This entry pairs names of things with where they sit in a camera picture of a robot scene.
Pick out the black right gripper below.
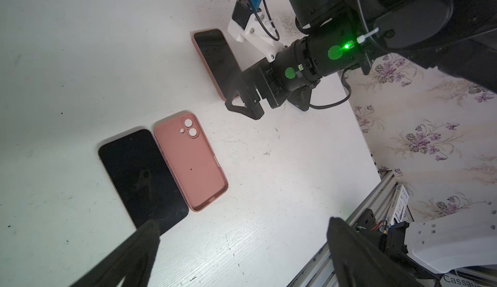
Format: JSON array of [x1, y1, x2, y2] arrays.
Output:
[[225, 60, 299, 120]]

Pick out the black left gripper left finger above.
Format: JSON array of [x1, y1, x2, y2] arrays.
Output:
[[72, 220, 160, 286]]

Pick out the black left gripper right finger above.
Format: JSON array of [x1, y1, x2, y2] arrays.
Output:
[[327, 217, 421, 287]]

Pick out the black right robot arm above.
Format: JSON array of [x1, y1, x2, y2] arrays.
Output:
[[225, 0, 496, 120]]

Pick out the blue white box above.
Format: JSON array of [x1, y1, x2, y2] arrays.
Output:
[[386, 184, 409, 227]]

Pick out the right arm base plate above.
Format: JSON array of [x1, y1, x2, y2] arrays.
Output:
[[353, 209, 409, 258]]

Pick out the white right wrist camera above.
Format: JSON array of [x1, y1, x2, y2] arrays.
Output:
[[227, 0, 285, 62]]

